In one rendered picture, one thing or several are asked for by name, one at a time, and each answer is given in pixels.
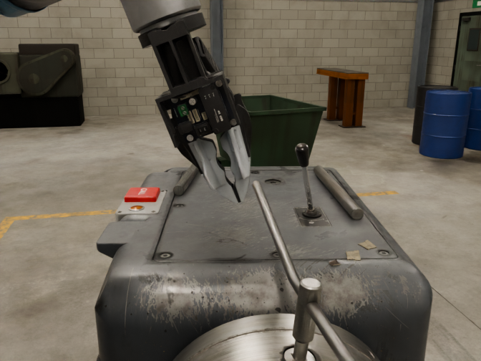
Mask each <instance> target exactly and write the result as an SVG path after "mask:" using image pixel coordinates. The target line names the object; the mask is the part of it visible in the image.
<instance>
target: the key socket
mask: <svg viewBox="0 0 481 361"><path fill-rule="evenodd" d="M293 349H294V348H291V349H288V350H286V351H285V352H284V354H283V358H284V360H285V361H294V360H293V357H292V355H291V354H292V353H293ZM306 359H307V360H308V361H315V358H314V356H313V355H312V354H311V353H310V352H309V351H308V352H307V356H306Z"/></svg>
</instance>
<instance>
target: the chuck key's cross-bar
mask: <svg viewBox="0 0 481 361"><path fill-rule="evenodd" d="M252 186H253V189H254V191H255V194H256V197H257V199H258V202H259V205H260V207H261V210H262V212H263V215H264V218H265V220H266V223H267V226H268V229H269V231H270V233H271V236H272V239H273V242H274V244H275V246H276V250H277V252H278V255H279V257H280V260H281V263H282V265H283V268H284V271H285V273H286V276H287V278H288V281H289V283H290V284H291V286H292V287H293V289H294V291H295V293H296V294H297V295H298V291H299V285H300V281H301V280H300V278H299V276H298V274H297V272H296V269H295V266H294V265H293V262H292V260H291V257H290V254H289V252H288V249H287V248H286V245H285V242H284V240H283V237H282V235H281V232H280V230H279V228H278V225H277V223H276V220H275V218H274V216H273V213H272V210H271V208H270V206H269V204H268V201H267V198H266V195H265V193H264V192H263V189H262V186H261V183H260V182H259V181H258V180H255V181H253V183H252ZM306 310H307V311H308V313H309V314H310V316H311V318H312V319H313V321H314V322H315V324H316V326H317V327H318V329H319V330H320V332H321V333H322V335H323V336H324V338H325V340H326V341H327V342H328V344H329V346H330V348H331V349H332V351H333V352H334V354H335V355H336V357H337V359H338V360H339V361H356V359H355V358H354V356H353V355H352V354H351V352H350V351H349V349H348V347H347V346H346V345H345V344H344V342H343V340H342V339H341V338H340V336H339V335H338V333H337V332H336V330H335V329H334V327H333V326H332V324H331V323H330V321H329V320H328V319H327V317H326V315H325V314H324V313H323V312H322V310H321V308H320V307H319V305H318V304H317V303H316V302H310V303H308V304H307V305H306Z"/></svg>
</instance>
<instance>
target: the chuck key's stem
mask: <svg viewBox="0 0 481 361"><path fill-rule="evenodd" d="M321 290H322V284H321V283H320V282H319V281H318V280H316V279H312V278H305V279H302V280H301V281H300V285H299V291H298V299H297V304H296V313H295V318H294V323H293V332H292V336H293V338H294V339H295V345H294V349H293V353H292V354H291V355H292V357H293V360H294V361H308V360H307V359H306V356H307V352H308V344H309V342H311V341H313V339H314V333H315V329H316V324H315V322H314V321H313V319H312V318H311V316H310V314H309V313H308V311H307V310H306V305H307V304H308V303H310V302H316V303H317V304H318V305H319V303H320V298H321Z"/></svg>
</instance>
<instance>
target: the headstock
mask: <svg viewBox="0 0 481 361"><path fill-rule="evenodd" d="M188 168H189V167H174V168H169V169H167V170H165V171H164V172H155V173H151V174H149V175H148V176H147V177H146V179H145V180H144V182H143V183H142V185H141V186H140V187H141V188H160V190H161V191H167V193H166V195H165V198H164V200H163V202H162V205H161V207H160V210H159V212H158V214H131V215H127V216H125V217H123V218H122V219H121V220H120V221H151V222H150V223H149V224H148V225H146V226H144V227H142V228H139V229H136V230H135V232H134V234H133V236H132V238H131V240H130V242H129V243H128V244H125V245H122V246H121V247H119V248H118V250H117V252H116V253H115V255H114V257H113V259H112V262H111V264H110V267H109V269H108V272H107V274H106V277H105V280H104V283H103V285H102V288H101V290H100V293H99V296H98V298H97V302H96V304H95V306H94V310H95V319H96V326H97V340H98V348H99V354H98V356H97V361H173V360H174V359H175V357H176V356H177V355H178V354H179V353H180V352H181V351H182V350H183V349H184V348H185V347H187V346H188V345H189V344H190V343H191V342H192V341H194V340H196V339H197V338H198V337H199V336H201V335H203V334H205V333H206V332H208V331H210V330H212V329H214V328H216V327H218V326H221V325H222V324H225V323H228V322H231V321H233V320H237V319H241V318H244V317H250V316H255V315H261V314H295V313H296V304H297V299H298V295H297V294H296V293H295V291H294V289H293V287H292V286H291V284H290V283H289V281H288V278H287V276H286V273H285V271H284V268H283V265H282V263H281V260H280V257H279V255H278V252H277V250H276V246H275V244H274V242H273V239H272V236H271V233H270V231H269V229H268V226H267V223H266V220H265V218H264V215H263V212H262V210H261V207H260V205H259V202H258V199H257V197H256V194H255V191H254V189H253V186H252V183H253V181H259V182H260V183H261V186H262V189H263V192H264V193H265V195H266V198H267V201H268V204H269V206H270V208H271V210H272V213H273V216H274V218H275V220H276V223H277V225H278V228H279V230H280V232H281V235H282V237H283V240H284V242H285V245H286V248H287V249H288V252H289V254H290V257H291V260H292V262H293V265H294V266H295V269H296V272H297V274H298V276H299V278H300V280H302V279H305V278H312V279H316V280H318V281H319V282H320V283H321V284H322V290H321V298H320V303H319V307H320V308H321V310H322V312H323V313H324V314H325V315H326V317H327V319H328V320H329V321H330V323H331V324H334V325H336V326H338V327H340V328H342V329H345V330H346V331H348V332H350V333H352V334H353V335H354V336H356V337H357V338H359V339H360V340H361V341H362V342H363V343H364V344H365V345H367V346H368V347H369V348H370V349H371V350H372V351H373V353H374V354H375V355H376V356H377V357H378V358H379V360H380V361H424V359H425V352H426V347H427V336H428V331H429V320H430V314H431V308H432V298H433V293H432V288H431V285H430V283H429V281H428V280H427V278H426V276H425V275H424V274H423V273H422V272H421V271H420V270H419V268H418V267H417V266H416V265H415V263H414V262H413V261H412V260H411V259H410V258H409V257H408V255H407V254H406V253H405V252H404V250H403V249H402V248H401V246H400V245H399V244H398V243H397V242H396V241H395V240H394V239H393V237H392V236H391V235H390V234H389V232H388V231H387V230H386V229H385V228H384V227H383V226H382V224H381V223H380V222H379V221H378V219H377V218H376V217H375V216H374V214H373V213H372V212H371V211H370V210H369V209H368V208H367V206H366V205H365V204H364V202H363V201H362V200H361V199H360V198H359V197H358V196H357V194H356V193H355V192H354V191H353V190H352V188H351V187H350V186H349V184H348V183H347V182H346V181H345V180H344V179H343V178H342V177H341V175H340V174H339V173H338V172H337V170H335V169H334V168H323V169H324V170H325V171H326V172H327V173H328V174H329V175H330V176H331V177H332V178H333V179H334V180H335V181H336V182H337V183H338V184H339V185H340V186H341V187H342V188H343V189H344V191H345V192H346V193H347V194H348V195H349V196H350V197H351V198H352V199H353V200H354V201H355V202H356V204H357V205H358V206H359V207H360V208H361V209H362V210H363V212H364V215H363V217H362V218H360V219H359V220H354V219H353V218H352V217H351V216H350V215H349V214H348V212H347V211H346V210H345V209H344V207H343V206H342V205H341V204H340V203H339V202H338V201H337V199H336V198H335V197H334V196H333V194H332V193H331V192H330V191H329V189H328V188H327V187H326V186H325V185H324V184H323V183H322V182H321V180H320V179H319V178H318V176H317V175H316V174H315V173H314V168H315V166H308V178H309V183H310V189H311V197H312V202H313V206H314V207H315V209H316V210H317V211H320V212H321V213H322V216H321V217H318V218H307V217H305V216H303V215H302V212H303V211H305V210H307V207H308V205H307V200H306V193H305V188H304V184H303V174H302V168H301V166H263V167H250V179H249V185H248V190H247V193H246V196H245V198H244V201H243V202H240V203H237V204H236V203H234V202H232V201H230V200H228V199H227V198H225V197H223V196H222V195H221V194H219V192H217V190H216V189H215V190H213V189H211V188H210V186H209V185H208V182H207V180H206V179H204V177H202V175H201V174H200V171H198V173H197V174H196V176H195V177H194V179H193V180H192V181H191V183H190V185H189V186H188V187H187V189H186V190H185V192H184V194H182V195H181V196H177V195H175V194H174V192H173V188H174V187H175V185H176V184H177V183H178V181H179V180H180V179H181V178H182V177H183V175H184V174H185V172H186V171H187V170H188ZM366 240H368V241H370V242H372V243H373V245H375V246H376V248H373V249H370V250H367V249H365V248H364V247H363V246H360V245H358V244H360V242H361V243H363V242H365V241H366ZM357 250H359V254H360V259H361V261H359V260H358V261H357V260H356V261H354V259H352V260H351V259H350V260H347V256H346V251H357ZM335 259H336V260H337V261H338V262H339V263H340V264H339V265H334V266H332V267H331V266H330V264H329V262H331V261H333V260H335ZM372 338H373V339H372ZM393 338H394V339H393ZM407 338H408V339H407ZM166 343H167V344H166ZM378 345H379V346H378ZM163 351H164V352H163Z"/></svg>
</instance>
